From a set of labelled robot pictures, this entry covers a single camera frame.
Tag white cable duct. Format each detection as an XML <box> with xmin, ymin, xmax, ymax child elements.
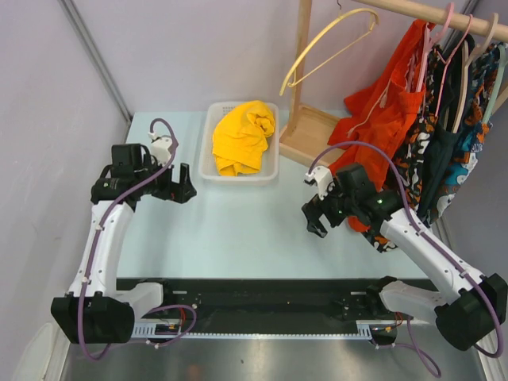
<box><xmin>131</xmin><ymin>321</ymin><xmax>397</xmax><ymax>341</ymax></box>

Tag white plastic basket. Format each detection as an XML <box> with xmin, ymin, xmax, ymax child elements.
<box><xmin>198</xmin><ymin>100</ymin><xmax>280</xmax><ymax>186</ymax></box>

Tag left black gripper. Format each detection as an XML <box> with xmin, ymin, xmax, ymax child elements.
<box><xmin>134</xmin><ymin>154</ymin><xmax>195</xmax><ymax>203</ymax></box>

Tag mint green hanger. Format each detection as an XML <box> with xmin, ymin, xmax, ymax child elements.
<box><xmin>482</xmin><ymin>43</ymin><xmax>507</xmax><ymax>124</ymax></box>

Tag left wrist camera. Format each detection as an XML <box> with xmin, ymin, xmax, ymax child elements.
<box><xmin>148</xmin><ymin>133</ymin><xmax>179</xmax><ymax>166</ymax></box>

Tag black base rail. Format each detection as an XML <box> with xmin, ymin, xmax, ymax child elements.
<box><xmin>115</xmin><ymin>277</ymin><xmax>437</xmax><ymax>335</ymax></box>

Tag black orange patterned shorts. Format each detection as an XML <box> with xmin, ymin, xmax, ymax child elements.
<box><xmin>361</xmin><ymin>44</ymin><xmax>446</xmax><ymax>253</ymax></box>

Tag wooden clothes rack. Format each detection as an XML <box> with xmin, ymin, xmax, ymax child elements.
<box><xmin>279</xmin><ymin>1</ymin><xmax>507</xmax><ymax>165</ymax></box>

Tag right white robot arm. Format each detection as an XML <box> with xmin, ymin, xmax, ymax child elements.
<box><xmin>302</xmin><ymin>164</ymin><xmax>507</xmax><ymax>351</ymax></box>

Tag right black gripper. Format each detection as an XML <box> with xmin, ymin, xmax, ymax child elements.
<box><xmin>302</xmin><ymin>175</ymin><xmax>357</xmax><ymax>237</ymax></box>

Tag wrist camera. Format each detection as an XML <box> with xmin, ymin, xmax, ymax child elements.
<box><xmin>148</xmin><ymin>133</ymin><xmax>179</xmax><ymax>166</ymax></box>
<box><xmin>304</xmin><ymin>166</ymin><xmax>335</xmax><ymax>200</ymax></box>

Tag yellow shorts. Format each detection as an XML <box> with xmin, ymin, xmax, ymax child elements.
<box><xmin>212</xmin><ymin>100</ymin><xmax>275</xmax><ymax>177</ymax></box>

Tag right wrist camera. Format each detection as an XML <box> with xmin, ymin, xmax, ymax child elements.
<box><xmin>304</xmin><ymin>166</ymin><xmax>335</xmax><ymax>200</ymax></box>

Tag beige hanger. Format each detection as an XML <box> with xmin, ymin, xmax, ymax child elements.
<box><xmin>451</xmin><ymin>13</ymin><xmax>499</xmax><ymax>134</ymax></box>

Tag blue patterned shorts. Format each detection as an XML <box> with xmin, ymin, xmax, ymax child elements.
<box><xmin>434</xmin><ymin>42</ymin><xmax>502</xmax><ymax>222</ymax></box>

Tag yellow clothes hanger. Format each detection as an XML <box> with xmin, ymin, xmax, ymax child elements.
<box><xmin>279</xmin><ymin>1</ymin><xmax>380</xmax><ymax>96</ymax></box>

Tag pink hanger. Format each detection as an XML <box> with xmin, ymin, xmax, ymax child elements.
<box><xmin>434</xmin><ymin>13</ymin><xmax>473</xmax><ymax>117</ymax></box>
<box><xmin>414</xmin><ymin>2</ymin><xmax>456</xmax><ymax>93</ymax></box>

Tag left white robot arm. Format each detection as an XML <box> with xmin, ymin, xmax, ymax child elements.
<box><xmin>51</xmin><ymin>136</ymin><xmax>197</xmax><ymax>344</ymax></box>

